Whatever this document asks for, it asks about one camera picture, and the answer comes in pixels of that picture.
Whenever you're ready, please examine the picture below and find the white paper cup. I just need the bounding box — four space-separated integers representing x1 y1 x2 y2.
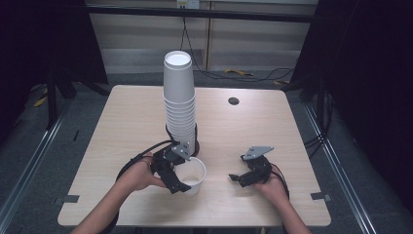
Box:
173 156 207 196

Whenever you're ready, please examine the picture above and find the black floor cable bundle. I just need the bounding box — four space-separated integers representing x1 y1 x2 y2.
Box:
302 128 329 159

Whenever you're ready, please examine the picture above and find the black horizontal bar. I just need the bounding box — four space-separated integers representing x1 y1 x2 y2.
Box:
85 4 317 24

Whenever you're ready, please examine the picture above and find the black and red gripper cable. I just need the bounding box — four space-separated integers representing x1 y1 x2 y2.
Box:
270 162 291 200

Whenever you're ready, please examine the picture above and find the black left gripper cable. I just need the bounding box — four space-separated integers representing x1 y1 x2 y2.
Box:
115 138 179 183

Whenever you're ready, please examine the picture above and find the grey tape strip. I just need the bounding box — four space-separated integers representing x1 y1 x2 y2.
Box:
62 194 81 205
310 191 332 202

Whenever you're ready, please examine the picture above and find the stack of white cups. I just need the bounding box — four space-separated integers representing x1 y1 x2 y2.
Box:
163 50 198 154

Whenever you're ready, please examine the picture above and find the person's right hand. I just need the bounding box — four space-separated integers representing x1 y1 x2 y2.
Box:
253 175 290 203

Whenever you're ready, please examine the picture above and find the black curtain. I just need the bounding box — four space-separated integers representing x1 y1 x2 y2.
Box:
289 0 413 213
0 0 109 137

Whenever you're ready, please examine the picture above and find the black metal stand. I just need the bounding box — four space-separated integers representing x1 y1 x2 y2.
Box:
44 69 78 132
315 77 336 133

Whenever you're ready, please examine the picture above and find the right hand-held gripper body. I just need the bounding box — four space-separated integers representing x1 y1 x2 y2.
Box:
240 145 275 185

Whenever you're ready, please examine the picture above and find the person's left hand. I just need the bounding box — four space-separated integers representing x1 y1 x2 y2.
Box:
121 160 167 193

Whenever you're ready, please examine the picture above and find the metal floor rail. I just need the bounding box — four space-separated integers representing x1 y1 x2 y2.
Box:
0 109 67 226
302 102 379 234

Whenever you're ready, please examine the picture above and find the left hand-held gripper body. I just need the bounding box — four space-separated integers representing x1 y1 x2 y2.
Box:
149 141 193 178

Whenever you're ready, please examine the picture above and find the black hanging power cable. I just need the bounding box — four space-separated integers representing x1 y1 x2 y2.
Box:
179 15 297 83

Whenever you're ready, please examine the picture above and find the wall power outlet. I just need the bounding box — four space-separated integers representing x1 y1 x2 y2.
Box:
176 0 200 10

